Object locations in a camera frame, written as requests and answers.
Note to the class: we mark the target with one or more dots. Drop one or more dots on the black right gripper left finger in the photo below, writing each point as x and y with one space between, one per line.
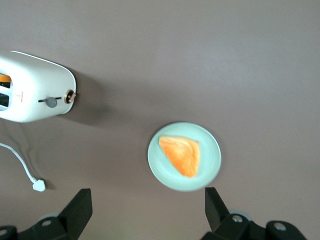
62 226

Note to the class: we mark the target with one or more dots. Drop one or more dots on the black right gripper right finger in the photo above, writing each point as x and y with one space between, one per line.
230 228

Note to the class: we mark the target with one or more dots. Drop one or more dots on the grey toaster lever button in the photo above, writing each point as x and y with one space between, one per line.
51 102

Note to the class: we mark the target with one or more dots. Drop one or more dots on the brass toaster dial knob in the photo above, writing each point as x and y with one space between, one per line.
70 96

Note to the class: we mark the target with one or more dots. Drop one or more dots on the white two-slot toaster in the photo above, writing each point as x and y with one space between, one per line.
37 82

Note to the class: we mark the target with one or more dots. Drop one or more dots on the toast slice in toaster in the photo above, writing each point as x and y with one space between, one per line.
5 80

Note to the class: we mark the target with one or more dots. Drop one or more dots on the pale green round plate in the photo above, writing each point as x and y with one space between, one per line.
210 155

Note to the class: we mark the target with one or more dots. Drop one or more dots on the triangular orange bread piece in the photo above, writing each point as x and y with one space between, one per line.
183 155

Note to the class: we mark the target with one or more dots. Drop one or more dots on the brown table cover mat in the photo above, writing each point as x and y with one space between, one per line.
200 62

